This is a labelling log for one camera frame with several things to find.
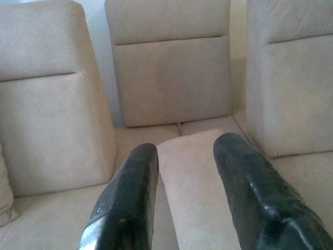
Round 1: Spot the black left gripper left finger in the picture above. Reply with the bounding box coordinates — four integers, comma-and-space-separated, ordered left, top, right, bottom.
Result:
79, 143, 159, 250

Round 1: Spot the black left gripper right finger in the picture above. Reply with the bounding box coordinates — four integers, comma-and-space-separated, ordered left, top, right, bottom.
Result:
213, 132, 333, 250

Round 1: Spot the beige fabric pillow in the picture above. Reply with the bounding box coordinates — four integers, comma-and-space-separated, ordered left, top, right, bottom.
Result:
157, 128, 236, 250

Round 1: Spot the beige sofa back cushion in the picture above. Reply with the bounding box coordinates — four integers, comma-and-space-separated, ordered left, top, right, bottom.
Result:
104, 0, 233, 128
245, 0, 333, 159
0, 0, 117, 197

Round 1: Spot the small beige throw pillow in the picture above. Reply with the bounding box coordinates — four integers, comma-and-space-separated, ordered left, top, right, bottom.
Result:
0, 142, 20, 228

